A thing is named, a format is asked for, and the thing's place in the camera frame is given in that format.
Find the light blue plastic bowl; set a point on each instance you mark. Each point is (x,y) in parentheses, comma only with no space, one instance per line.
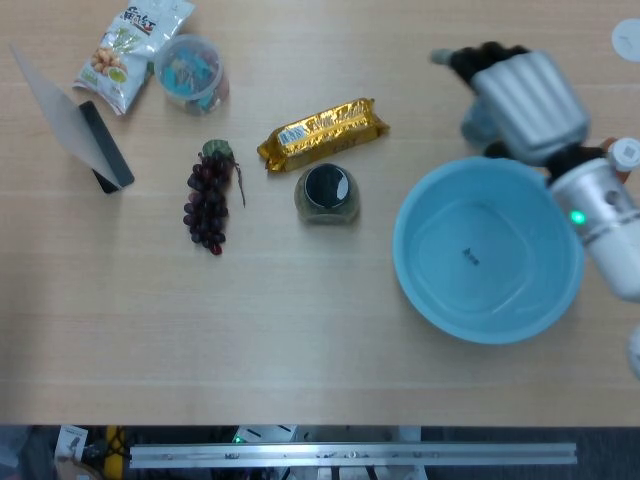
(480,260)

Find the grey flat board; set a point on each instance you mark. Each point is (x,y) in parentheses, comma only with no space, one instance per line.
(55,110)

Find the white snack bag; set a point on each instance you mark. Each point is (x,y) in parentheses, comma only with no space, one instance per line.
(120,55)

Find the orange bottle white cap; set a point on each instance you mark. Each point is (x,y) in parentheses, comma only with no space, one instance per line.
(625,155)

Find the yellow black post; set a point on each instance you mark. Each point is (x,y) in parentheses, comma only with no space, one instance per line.
(114,450)

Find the white printed card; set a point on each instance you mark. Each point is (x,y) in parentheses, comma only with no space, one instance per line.
(70,442)

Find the clear tub with clips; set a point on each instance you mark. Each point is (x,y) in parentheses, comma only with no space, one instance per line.
(187,75)

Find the grey fabric cover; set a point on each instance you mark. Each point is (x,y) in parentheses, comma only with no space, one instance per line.
(12,450)

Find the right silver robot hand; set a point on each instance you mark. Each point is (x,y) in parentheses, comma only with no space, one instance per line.
(530,105)

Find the aluminium rail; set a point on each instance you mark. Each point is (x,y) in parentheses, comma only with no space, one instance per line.
(350,455)

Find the dark purple grape bunch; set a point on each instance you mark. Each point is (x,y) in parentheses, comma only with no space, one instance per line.
(207,205)

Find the glass jar black lid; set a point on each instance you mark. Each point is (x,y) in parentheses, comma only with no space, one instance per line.
(327,187)

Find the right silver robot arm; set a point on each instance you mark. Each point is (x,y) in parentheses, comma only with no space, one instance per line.
(605,225)

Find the blue drink can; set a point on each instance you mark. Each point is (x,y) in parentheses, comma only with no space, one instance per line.
(477,125)

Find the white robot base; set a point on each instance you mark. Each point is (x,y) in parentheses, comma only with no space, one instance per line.
(265,434)

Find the gold foil biscuit pack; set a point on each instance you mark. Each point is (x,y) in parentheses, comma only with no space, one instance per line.
(325,132)

